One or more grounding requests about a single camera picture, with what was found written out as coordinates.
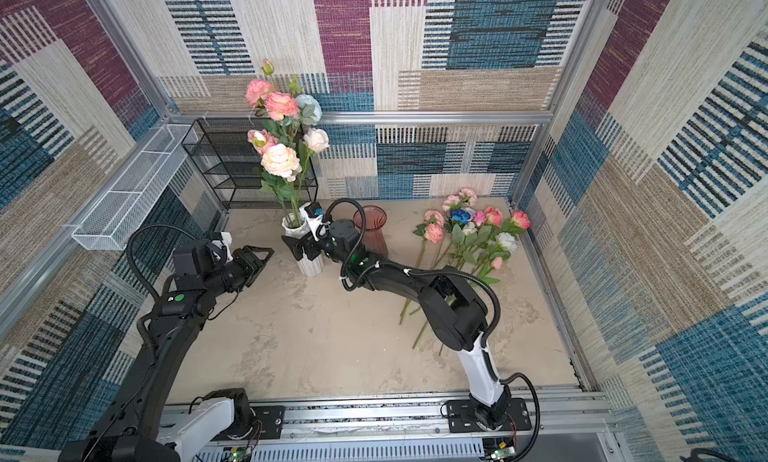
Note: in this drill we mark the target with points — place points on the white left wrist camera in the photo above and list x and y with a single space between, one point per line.
218 248

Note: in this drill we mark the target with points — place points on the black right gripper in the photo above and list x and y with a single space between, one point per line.
294 245

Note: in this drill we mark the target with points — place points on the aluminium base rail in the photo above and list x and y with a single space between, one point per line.
558 424

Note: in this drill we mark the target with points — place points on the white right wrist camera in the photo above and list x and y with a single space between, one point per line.
312 214

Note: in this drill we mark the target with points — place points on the black wire mesh shelf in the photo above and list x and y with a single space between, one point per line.
222 151

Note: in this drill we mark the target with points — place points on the large blush pink rose stem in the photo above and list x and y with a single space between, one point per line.
281 172

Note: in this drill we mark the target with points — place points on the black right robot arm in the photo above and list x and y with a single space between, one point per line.
488 391

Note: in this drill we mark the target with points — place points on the red ribbed glass vase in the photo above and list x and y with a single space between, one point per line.
373 238

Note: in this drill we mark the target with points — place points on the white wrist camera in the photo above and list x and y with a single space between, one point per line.
312 214
218 248

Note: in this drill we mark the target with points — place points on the pink peony double stem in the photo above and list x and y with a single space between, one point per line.
272 103

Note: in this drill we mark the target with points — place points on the white and pale blue rose stem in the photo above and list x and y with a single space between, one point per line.
307 113

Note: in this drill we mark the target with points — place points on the dark pink rose stem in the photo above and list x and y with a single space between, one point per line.
521 219

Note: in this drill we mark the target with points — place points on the white wire mesh basket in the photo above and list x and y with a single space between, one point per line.
130 198

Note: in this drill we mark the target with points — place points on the white ribbed ceramic vase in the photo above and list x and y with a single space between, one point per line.
299 241

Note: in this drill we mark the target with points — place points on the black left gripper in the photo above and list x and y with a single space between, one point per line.
249 264

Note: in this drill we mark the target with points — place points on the cream white rose stem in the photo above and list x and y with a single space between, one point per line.
507 241

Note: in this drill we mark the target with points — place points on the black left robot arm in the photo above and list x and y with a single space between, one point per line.
130 428

